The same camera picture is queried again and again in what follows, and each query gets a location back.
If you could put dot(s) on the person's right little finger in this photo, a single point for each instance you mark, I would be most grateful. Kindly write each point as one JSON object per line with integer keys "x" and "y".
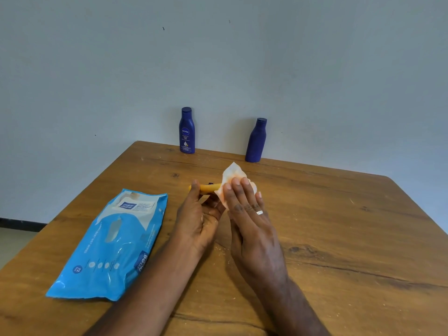
{"x": 261, "y": 204}

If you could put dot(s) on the person's left thumb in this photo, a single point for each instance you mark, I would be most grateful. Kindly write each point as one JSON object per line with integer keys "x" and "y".
{"x": 194, "y": 194}

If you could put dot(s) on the blue wet wipes pack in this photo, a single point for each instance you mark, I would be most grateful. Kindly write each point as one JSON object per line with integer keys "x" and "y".
{"x": 112, "y": 241}

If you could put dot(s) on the plain blue lotion bottle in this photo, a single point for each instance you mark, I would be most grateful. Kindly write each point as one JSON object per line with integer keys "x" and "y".
{"x": 256, "y": 140}

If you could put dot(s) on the person's right forearm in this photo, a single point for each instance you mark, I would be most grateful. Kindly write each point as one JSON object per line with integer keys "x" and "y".
{"x": 290, "y": 307}

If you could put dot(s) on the person's left hand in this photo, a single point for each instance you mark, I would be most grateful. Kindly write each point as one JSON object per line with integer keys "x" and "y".
{"x": 196, "y": 220}

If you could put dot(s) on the person's right hand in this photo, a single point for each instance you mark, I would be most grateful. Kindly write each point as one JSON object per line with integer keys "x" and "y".
{"x": 253, "y": 237}

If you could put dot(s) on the white wet wipe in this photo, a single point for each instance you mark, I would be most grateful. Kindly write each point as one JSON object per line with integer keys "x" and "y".
{"x": 233, "y": 174}

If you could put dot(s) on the person's left forearm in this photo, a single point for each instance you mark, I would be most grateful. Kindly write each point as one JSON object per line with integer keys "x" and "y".
{"x": 147, "y": 290}

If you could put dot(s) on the blue lotion bottle with label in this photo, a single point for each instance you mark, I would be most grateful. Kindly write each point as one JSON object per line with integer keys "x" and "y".
{"x": 187, "y": 131}

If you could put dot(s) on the person's right middle finger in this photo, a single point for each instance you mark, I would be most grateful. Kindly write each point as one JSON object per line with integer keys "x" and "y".
{"x": 241, "y": 194}

